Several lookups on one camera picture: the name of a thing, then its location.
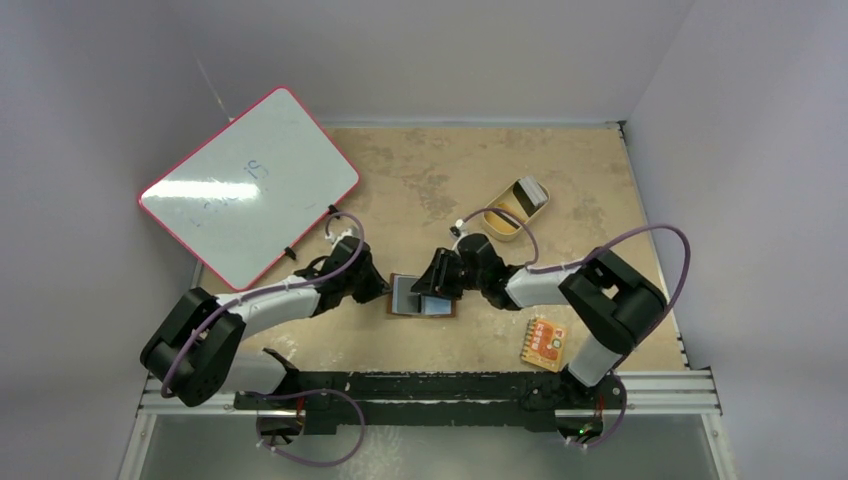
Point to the orange spiral notebook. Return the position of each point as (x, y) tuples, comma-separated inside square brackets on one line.
[(543, 345)]

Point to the brown leather card holder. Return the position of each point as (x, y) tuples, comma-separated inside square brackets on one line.
[(452, 314)]

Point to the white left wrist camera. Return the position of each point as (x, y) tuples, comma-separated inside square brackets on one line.
[(333, 237)]

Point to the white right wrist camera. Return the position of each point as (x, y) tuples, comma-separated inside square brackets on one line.
[(458, 230)]

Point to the pink framed whiteboard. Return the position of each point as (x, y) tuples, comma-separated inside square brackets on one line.
[(251, 192)]

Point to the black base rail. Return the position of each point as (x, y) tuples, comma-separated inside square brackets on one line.
[(536, 401)]

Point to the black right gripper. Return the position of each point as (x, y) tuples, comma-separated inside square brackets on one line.
[(436, 278)]

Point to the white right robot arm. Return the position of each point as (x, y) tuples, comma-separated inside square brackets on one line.
[(616, 303)]

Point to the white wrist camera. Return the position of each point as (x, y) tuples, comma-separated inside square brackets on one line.
[(458, 230), (333, 237)]

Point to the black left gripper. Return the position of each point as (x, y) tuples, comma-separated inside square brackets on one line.
[(376, 286)]

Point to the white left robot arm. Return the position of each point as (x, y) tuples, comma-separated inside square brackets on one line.
[(194, 351)]

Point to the beige oval tray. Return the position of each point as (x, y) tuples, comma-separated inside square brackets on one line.
[(506, 225)]

